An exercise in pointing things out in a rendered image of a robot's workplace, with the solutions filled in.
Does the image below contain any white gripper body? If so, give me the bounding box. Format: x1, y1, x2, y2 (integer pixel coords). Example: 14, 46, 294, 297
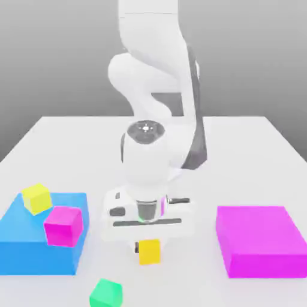
100, 210, 195, 242

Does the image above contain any small orange cube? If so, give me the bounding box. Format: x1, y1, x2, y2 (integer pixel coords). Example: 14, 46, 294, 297
139, 239, 161, 266

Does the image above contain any small green cube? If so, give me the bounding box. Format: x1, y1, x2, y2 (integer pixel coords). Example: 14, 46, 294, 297
89, 278, 124, 307

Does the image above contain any small magenta cube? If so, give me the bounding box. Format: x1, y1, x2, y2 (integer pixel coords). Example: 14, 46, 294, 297
43, 205, 84, 248

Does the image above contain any small yellow cube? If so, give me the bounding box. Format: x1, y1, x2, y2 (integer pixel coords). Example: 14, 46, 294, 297
21, 183, 53, 216

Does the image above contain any large magenta box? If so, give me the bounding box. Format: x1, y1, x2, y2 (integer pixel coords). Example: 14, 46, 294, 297
215, 205, 307, 279

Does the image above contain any large blue box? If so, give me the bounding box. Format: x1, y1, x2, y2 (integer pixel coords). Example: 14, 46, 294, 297
0, 192, 90, 276

